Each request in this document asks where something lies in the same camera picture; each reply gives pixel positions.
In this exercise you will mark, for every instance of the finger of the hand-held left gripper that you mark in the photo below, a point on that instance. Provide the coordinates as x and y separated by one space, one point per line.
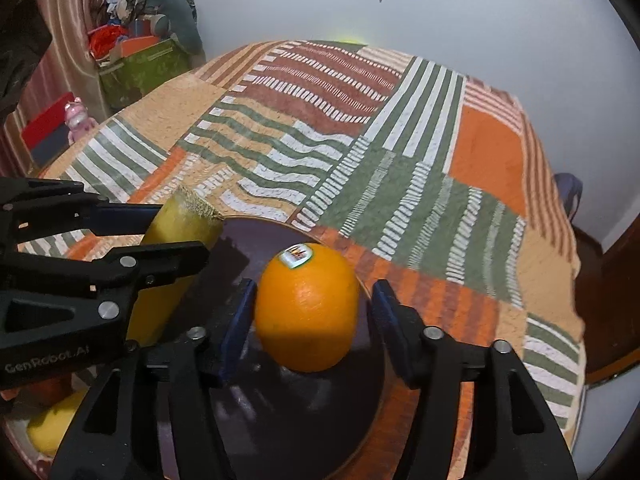
127 219
150 260

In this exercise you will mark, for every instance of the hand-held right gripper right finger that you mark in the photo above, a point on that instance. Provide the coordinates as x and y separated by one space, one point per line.
395 332

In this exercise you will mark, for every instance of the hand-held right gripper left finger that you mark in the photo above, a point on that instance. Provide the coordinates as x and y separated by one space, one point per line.
239 332

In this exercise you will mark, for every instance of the yellow cut banana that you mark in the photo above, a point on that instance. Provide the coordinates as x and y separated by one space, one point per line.
182 225

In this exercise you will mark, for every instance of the orange with sticker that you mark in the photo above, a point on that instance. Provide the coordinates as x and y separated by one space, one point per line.
306 310

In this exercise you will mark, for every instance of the dark round plate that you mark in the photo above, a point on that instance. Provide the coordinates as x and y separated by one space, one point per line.
300 415

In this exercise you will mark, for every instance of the small orange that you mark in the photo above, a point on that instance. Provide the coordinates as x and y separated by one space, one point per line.
47 393

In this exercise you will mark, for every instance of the yellow lemon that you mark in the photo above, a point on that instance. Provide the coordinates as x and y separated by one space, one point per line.
50 430

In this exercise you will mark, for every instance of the white bowl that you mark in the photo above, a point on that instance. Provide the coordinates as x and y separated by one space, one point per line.
20 452

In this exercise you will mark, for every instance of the pink toy figure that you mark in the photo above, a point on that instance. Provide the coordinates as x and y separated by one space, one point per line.
79 122

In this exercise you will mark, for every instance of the red box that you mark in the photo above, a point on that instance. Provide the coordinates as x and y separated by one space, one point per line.
45 127

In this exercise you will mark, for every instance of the green storage box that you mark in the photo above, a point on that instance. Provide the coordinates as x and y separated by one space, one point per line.
145 72

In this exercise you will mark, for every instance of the striped patchwork tablecloth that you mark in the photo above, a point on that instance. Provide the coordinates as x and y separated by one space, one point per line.
400 185

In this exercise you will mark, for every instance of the orange flat box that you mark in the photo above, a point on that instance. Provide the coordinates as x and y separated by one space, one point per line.
142 45

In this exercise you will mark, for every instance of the striped pink curtain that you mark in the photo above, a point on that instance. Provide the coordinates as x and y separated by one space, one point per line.
70 50

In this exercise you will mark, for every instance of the red crumpled bag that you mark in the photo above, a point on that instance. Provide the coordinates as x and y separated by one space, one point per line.
105 40

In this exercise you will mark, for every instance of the dark cloth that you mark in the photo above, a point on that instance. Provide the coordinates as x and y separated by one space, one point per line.
20 60

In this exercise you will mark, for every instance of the grey stuffed toy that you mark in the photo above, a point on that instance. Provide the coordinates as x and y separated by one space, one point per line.
175 15

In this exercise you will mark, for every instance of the blue chair back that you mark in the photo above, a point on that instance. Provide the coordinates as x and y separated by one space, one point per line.
569 195

